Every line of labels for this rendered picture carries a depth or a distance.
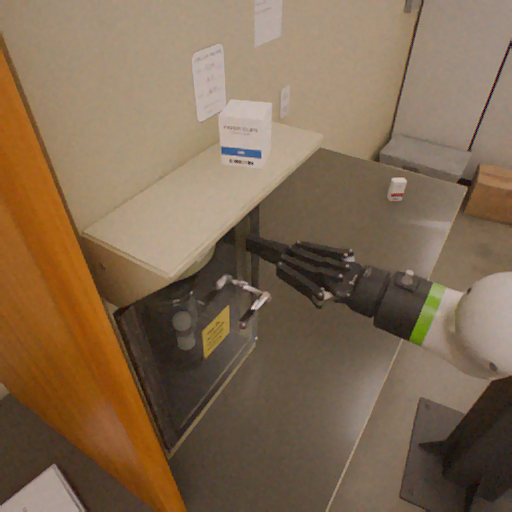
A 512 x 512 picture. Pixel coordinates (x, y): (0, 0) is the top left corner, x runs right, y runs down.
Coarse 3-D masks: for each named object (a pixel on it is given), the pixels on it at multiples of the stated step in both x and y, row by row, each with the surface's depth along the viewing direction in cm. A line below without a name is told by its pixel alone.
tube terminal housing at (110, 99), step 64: (0, 0) 25; (64, 0) 29; (128, 0) 33; (192, 0) 39; (64, 64) 31; (128, 64) 36; (64, 128) 33; (128, 128) 38; (192, 128) 47; (64, 192) 35; (128, 192) 41
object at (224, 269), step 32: (256, 224) 68; (224, 256) 63; (256, 256) 73; (192, 288) 58; (224, 288) 67; (256, 288) 79; (160, 320) 54; (192, 320) 62; (256, 320) 86; (160, 352) 57; (192, 352) 66; (224, 352) 77; (160, 384) 60; (192, 384) 70; (192, 416) 76
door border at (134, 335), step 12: (132, 312) 48; (132, 324) 49; (132, 336) 49; (144, 348) 53; (144, 360) 54; (144, 372) 55; (144, 384) 56; (156, 384) 59; (156, 396) 60; (156, 420) 63; (168, 420) 67; (168, 432) 69; (168, 444) 70
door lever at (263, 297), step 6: (246, 288) 74; (252, 288) 74; (258, 294) 73; (264, 294) 73; (258, 300) 72; (264, 300) 72; (270, 300) 73; (252, 306) 71; (258, 306) 71; (246, 312) 70; (252, 312) 70; (246, 318) 69; (252, 318) 69; (240, 324) 68; (246, 324) 68
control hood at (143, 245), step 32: (288, 128) 54; (192, 160) 48; (288, 160) 48; (160, 192) 43; (192, 192) 43; (224, 192) 43; (256, 192) 43; (96, 224) 39; (128, 224) 38; (160, 224) 38; (192, 224) 38; (224, 224) 39; (96, 256) 39; (128, 256) 35; (160, 256) 35; (192, 256) 36; (128, 288) 39; (160, 288) 36
